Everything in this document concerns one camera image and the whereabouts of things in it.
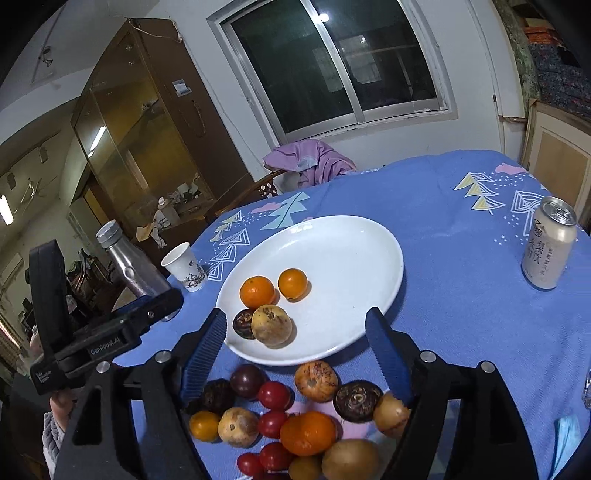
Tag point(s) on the wooden glass cabinet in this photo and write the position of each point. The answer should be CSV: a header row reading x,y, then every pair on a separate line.
x,y
138,129

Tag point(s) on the large orange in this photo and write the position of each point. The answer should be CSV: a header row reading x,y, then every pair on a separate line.
x,y
308,433

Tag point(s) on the cream beverage can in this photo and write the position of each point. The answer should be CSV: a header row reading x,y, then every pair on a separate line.
x,y
549,249

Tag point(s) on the spotted tan passion fruit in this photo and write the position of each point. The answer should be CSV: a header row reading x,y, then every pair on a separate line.
x,y
316,381

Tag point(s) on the large red plum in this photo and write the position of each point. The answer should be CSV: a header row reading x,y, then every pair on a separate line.
x,y
275,456

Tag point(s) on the dark brown pale-bottomed fruit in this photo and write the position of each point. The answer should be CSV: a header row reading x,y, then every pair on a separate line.
x,y
356,400

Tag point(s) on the small tan round fruit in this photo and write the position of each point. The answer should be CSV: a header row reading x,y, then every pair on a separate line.
x,y
304,468

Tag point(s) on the white paper cup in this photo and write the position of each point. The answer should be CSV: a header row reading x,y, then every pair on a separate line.
x,y
184,267

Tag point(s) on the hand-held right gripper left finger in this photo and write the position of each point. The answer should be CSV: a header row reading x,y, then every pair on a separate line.
x,y
205,355

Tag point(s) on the yellow tomato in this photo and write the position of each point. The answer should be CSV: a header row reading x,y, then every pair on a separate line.
x,y
204,425

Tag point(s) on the dark brown round fruit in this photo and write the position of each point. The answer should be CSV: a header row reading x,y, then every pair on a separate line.
x,y
193,406
243,324
217,395

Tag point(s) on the purple jacket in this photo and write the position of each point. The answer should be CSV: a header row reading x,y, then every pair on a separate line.
x,y
314,161

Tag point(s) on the wooden chair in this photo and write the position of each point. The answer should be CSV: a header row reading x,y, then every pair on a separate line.
x,y
240,194

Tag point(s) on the sliding glass window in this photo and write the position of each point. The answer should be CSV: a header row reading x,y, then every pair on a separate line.
x,y
332,64

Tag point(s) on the blue printed tablecloth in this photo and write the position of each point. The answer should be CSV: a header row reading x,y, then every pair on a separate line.
x,y
461,277

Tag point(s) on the fluorescent tube light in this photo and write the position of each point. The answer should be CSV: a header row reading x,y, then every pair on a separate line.
x,y
5,210

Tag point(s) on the person's left forearm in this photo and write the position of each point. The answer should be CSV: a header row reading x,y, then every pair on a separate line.
x,y
51,431

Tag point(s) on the dark purple plum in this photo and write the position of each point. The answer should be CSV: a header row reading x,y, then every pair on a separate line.
x,y
247,381

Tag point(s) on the large tan round fruit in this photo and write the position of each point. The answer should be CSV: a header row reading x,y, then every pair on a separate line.
x,y
351,461

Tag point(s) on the person's left hand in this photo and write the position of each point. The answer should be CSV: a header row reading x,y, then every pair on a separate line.
x,y
62,404

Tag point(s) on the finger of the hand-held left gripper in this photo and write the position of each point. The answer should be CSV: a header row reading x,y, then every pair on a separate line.
x,y
154,309

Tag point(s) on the steel water bottle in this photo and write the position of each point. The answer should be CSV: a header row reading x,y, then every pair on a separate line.
x,y
122,258

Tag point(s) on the white cabinet sticker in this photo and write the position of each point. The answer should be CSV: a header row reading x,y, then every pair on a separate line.
x,y
182,86

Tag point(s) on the white plate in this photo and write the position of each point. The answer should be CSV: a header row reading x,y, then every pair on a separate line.
x,y
332,277

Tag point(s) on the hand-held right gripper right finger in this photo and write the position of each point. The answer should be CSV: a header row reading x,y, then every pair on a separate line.
x,y
388,364

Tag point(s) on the small orange mandarin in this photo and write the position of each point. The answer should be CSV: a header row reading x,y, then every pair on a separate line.
x,y
257,291
292,284

